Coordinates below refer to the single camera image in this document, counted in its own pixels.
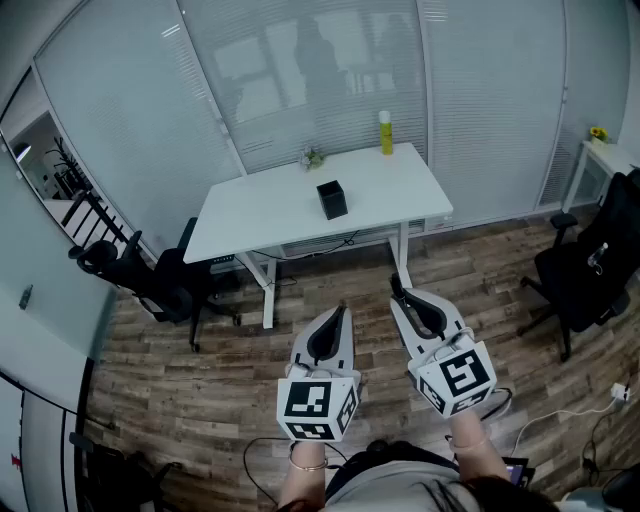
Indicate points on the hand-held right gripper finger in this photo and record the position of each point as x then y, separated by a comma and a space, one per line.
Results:
447, 312
406, 332

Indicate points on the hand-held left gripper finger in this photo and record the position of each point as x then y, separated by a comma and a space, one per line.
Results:
310, 336
348, 350

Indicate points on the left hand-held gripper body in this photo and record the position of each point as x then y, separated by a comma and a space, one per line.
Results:
317, 405

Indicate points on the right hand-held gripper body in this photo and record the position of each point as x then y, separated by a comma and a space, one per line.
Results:
457, 375

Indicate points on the black cube box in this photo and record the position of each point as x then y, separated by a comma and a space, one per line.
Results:
332, 202

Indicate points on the person's right forearm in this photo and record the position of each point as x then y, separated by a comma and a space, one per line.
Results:
475, 462

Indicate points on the person's left forearm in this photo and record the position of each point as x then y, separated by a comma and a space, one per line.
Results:
305, 482

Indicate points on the person's black trousers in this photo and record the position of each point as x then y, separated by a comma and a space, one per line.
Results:
390, 450

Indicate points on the tablet with purple screen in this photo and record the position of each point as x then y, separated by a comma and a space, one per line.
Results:
515, 472

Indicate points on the black desk control panel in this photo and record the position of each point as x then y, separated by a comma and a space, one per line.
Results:
223, 259

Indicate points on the person's grey shirt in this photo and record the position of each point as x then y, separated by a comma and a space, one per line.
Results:
400, 487

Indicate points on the white standing desk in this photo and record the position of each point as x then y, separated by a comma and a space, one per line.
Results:
280, 210

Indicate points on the black office chair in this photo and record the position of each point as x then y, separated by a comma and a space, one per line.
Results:
170, 285
580, 285

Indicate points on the clear water bottle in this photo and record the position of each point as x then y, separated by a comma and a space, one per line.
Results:
596, 257

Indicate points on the white power adapter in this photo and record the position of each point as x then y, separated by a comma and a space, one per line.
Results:
620, 391

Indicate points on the small purple flower bunch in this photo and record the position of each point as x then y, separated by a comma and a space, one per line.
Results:
312, 160

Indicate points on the yellow spray can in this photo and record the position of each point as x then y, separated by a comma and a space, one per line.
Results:
386, 135

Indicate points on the white side table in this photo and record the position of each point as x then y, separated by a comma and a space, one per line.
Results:
612, 157

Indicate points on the small sunflower pot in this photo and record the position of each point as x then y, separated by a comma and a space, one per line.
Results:
598, 134

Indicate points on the black metal railing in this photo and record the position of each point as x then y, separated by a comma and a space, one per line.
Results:
92, 215

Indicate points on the small black device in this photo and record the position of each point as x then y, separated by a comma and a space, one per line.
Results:
25, 297

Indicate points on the black coat rack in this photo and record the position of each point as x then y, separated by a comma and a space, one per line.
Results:
65, 165

